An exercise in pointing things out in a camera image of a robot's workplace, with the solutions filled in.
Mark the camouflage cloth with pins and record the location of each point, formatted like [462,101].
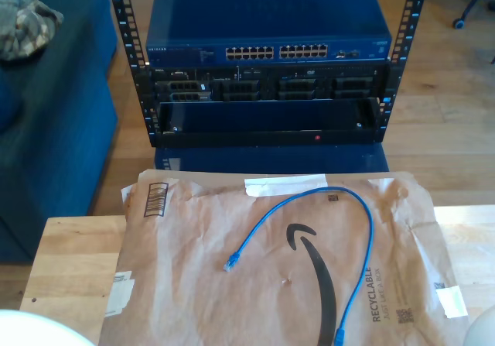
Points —
[27,25]

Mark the blue sofa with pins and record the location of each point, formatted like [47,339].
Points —
[58,129]

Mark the long white tape strip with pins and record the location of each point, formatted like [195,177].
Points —
[286,185]

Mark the blue network switch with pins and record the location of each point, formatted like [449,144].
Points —
[267,13]

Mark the brown paper mailer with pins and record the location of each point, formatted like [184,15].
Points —
[216,303]

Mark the torn white shipping label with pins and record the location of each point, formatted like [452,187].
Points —
[120,295]

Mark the blue box under rack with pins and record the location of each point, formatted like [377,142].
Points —
[270,160]

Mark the black rack frame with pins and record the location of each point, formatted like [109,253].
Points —
[121,13]

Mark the short white tape piece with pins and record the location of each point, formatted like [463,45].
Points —
[452,301]

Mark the black rack server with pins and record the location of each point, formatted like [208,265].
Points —
[239,90]

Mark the office chair base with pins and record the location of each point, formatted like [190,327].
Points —
[459,22]

